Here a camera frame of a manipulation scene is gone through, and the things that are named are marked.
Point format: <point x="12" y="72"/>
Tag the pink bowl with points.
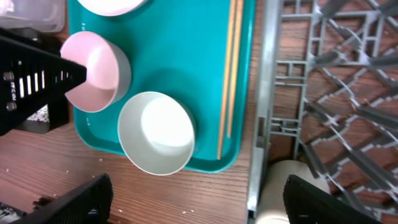
<point x="108" y="71"/>

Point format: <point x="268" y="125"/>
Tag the right wooden chopstick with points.
<point x="234" y="63"/>

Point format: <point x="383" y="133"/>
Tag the left wooden chopstick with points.
<point x="227" y="64"/>

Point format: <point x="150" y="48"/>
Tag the clear plastic bin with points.
<point x="42" y="15"/>

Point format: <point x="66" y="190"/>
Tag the white paper cup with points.
<point x="271" y="208"/>

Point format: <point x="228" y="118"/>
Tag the wooden chopstick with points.
<point x="234" y="63"/>
<point x="227" y="64"/>

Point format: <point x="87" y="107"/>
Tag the rice pile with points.
<point x="40" y="115"/>

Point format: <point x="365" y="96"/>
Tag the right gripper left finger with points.
<point x="87" y="203"/>

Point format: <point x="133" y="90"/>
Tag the grey dishwasher rack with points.
<point x="327" y="96"/>

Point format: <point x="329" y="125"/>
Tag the large pink plate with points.
<point x="111" y="7"/>

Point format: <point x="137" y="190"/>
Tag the teal plastic tray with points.
<point x="178" y="48"/>

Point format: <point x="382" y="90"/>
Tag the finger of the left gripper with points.
<point x="32" y="77"/>

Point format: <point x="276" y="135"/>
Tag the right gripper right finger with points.
<point x="306" y="203"/>

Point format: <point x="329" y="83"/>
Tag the grey bowl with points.
<point x="157" y="133"/>

